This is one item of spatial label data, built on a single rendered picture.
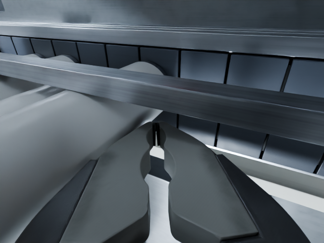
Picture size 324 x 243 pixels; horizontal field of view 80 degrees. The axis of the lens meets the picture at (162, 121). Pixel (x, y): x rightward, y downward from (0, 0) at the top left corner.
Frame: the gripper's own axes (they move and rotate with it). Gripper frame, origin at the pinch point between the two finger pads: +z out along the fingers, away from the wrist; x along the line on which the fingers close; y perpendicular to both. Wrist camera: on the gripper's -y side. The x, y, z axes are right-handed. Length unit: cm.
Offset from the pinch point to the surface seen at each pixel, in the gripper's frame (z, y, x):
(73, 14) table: 17.8, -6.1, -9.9
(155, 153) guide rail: 2.3, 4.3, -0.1
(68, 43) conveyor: 11.3, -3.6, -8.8
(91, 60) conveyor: 10.0, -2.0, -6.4
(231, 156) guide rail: 0.6, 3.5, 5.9
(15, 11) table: 23.8, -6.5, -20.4
